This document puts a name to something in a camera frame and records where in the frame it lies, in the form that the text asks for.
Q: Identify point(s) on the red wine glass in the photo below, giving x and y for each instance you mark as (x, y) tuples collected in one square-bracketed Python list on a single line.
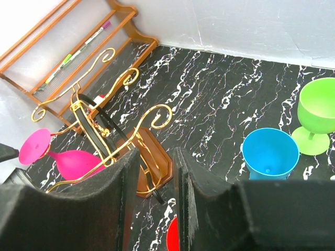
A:
[(172, 237)]

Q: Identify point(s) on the purple capped marker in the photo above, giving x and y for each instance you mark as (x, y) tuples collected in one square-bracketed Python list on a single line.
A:
[(87, 42)]

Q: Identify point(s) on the gold wire wine glass rack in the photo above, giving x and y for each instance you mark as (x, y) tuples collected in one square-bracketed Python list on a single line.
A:
[(98, 130)]

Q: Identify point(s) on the green wine glass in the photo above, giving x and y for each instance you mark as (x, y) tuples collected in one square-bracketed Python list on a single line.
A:
[(316, 115)]

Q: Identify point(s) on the green capped marker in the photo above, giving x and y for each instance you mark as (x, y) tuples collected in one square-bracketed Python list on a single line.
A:
[(49, 79)]

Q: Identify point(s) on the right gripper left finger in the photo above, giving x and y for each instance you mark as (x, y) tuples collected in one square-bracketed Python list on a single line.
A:
[(94, 214)]

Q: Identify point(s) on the wooden shelf rack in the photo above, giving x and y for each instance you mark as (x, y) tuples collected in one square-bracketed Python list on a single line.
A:
[(36, 36)]

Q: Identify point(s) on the small grey clip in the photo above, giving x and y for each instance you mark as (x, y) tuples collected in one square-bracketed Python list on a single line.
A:
[(40, 89)]

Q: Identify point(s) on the blue wine glass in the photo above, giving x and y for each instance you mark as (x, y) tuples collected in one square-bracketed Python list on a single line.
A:
[(270, 154)]

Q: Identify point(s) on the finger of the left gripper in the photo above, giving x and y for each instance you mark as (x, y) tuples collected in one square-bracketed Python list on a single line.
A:
[(7, 152)]

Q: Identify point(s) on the magenta wine glass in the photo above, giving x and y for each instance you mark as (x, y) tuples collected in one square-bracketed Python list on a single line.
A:
[(71, 164)]

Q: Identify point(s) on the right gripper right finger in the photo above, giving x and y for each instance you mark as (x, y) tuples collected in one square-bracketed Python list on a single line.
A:
[(213, 214)]

